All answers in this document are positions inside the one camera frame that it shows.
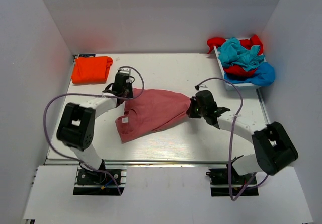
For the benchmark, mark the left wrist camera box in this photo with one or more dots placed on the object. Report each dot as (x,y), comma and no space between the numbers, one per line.
(125,70)

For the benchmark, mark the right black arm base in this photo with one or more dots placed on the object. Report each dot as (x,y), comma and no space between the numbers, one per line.
(219,183)

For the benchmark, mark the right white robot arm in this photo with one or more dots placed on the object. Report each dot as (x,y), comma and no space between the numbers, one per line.
(273,147)

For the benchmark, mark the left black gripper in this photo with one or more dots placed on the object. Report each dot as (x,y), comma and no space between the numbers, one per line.
(123,92)

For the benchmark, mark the teal crumpled t-shirt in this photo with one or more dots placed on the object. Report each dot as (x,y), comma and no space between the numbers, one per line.
(233,53)

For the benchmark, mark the blue crumpled t-shirt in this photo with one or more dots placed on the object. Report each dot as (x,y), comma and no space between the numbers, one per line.
(263,75)

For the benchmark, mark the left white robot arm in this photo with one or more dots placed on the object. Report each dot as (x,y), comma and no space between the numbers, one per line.
(76,128)

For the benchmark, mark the pink t-shirt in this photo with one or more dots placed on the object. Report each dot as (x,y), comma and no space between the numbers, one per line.
(153,111)

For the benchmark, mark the folded orange t-shirt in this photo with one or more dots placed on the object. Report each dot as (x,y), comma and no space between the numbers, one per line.
(91,70)

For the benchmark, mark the red crumpled t-shirt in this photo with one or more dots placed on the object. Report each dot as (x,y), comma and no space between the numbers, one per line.
(215,42)

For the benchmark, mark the white plastic bin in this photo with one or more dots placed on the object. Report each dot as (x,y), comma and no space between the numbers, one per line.
(239,86)

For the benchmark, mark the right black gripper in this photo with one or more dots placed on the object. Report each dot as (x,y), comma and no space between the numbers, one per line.
(192,107)

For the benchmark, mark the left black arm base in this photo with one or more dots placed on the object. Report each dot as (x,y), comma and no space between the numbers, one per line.
(88,183)

